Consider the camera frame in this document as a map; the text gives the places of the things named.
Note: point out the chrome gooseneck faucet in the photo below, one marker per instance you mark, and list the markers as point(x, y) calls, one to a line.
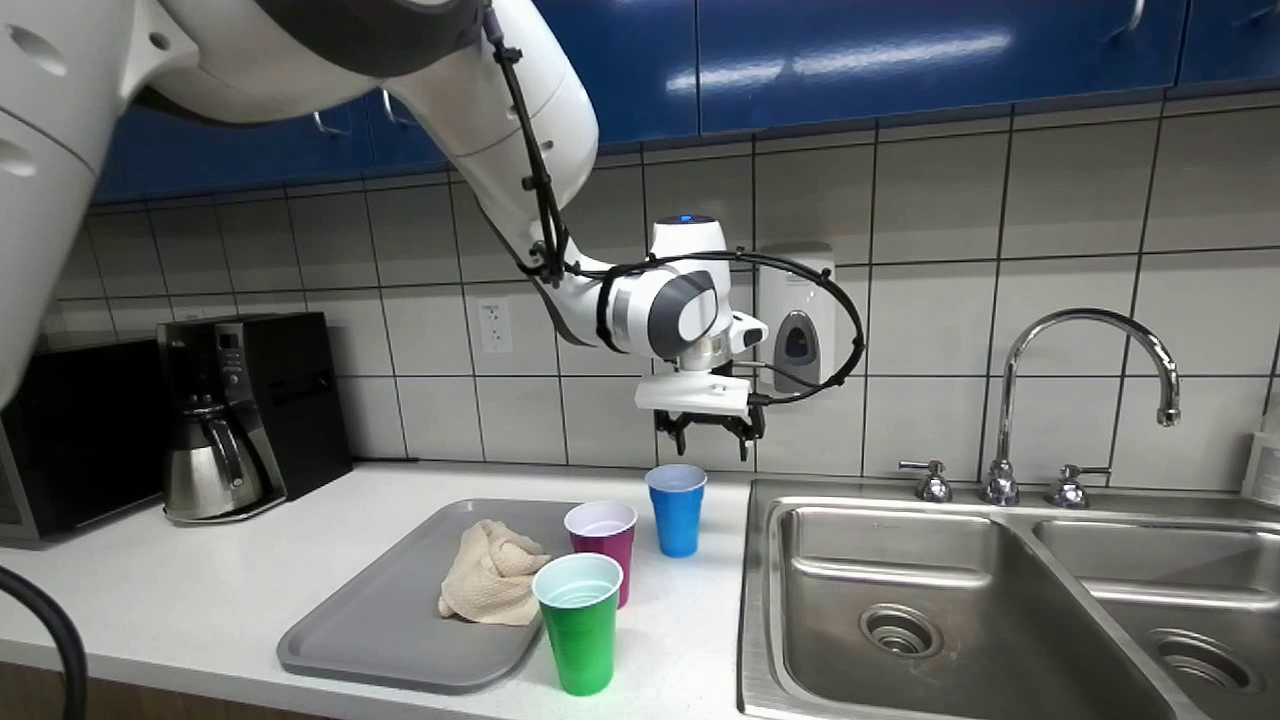
point(1012, 373)

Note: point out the white wall soap dispenser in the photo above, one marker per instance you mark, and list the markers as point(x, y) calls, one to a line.
point(800, 343)

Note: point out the black microwave oven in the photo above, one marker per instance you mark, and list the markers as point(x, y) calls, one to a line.
point(80, 447)

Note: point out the purple plastic cup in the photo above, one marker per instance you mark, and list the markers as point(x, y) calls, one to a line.
point(619, 540)

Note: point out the grey plastic tray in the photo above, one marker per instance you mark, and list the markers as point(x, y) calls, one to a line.
point(355, 627)

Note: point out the blue plastic cup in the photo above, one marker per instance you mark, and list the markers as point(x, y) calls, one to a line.
point(677, 521)

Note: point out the wooden base cabinet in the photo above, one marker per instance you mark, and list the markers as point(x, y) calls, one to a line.
point(175, 703)

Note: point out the green plastic cup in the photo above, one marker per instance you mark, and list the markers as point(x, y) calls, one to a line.
point(581, 646)

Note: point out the white wall outlet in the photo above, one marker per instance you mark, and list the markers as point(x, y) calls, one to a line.
point(494, 325)

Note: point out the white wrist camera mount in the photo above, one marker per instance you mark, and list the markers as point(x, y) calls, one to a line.
point(692, 394)

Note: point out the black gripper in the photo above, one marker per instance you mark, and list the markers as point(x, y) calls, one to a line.
point(707, 416)

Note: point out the stainless steel carafe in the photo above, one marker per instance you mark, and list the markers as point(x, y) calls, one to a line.
point(206, 465)

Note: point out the beige cloth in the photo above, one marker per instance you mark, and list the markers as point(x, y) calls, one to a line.
point(486, 580)

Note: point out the black coffee maker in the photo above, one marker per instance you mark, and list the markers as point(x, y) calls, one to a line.
point(301, 387)

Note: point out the stainless steel double sink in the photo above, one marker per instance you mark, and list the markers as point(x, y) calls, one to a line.
point(962, 614)

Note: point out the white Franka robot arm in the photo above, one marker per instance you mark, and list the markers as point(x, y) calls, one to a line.
point(264, 54)

